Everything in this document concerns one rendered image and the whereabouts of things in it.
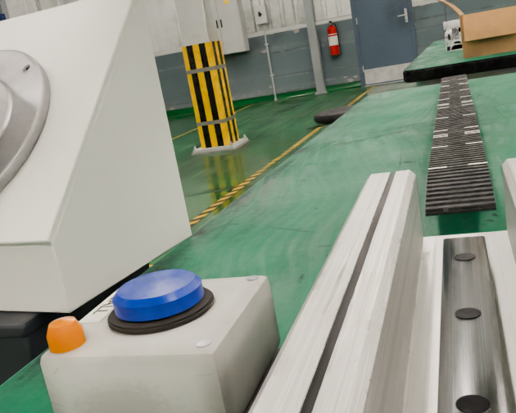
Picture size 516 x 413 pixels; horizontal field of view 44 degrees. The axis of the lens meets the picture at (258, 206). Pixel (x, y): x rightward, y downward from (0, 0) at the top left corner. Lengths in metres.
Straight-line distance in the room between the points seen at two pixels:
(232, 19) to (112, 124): 11.22
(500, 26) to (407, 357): 2.24
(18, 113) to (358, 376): 0.46
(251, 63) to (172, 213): 11.36
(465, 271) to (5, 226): 0.35
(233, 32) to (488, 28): 9.51
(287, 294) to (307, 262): 0.06
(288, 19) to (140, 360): 11.49
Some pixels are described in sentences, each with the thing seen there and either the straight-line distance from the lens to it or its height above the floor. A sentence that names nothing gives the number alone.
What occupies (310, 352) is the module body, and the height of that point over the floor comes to 0.86.
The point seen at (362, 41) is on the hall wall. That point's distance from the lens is 11.42.
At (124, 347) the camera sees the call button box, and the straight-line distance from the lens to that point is 0.27.
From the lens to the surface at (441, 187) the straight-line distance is 0.54.
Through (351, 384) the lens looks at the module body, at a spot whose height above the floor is 0.86.
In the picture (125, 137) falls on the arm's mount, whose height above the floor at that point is 0.89.
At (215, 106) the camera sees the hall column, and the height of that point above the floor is 0.45.
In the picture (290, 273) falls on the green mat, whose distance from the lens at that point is 0.48.
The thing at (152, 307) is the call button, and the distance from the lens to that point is 0.27.
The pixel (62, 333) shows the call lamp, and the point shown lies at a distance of 0.28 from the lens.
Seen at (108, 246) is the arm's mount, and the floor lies 0.81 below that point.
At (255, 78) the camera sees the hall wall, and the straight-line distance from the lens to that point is 11.94.
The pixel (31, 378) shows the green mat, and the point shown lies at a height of 0.78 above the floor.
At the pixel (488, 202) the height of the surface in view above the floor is 0.81.
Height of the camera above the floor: 0.94
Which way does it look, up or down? 14 degrees down
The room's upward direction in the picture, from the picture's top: 10 degrees counter-clockwise
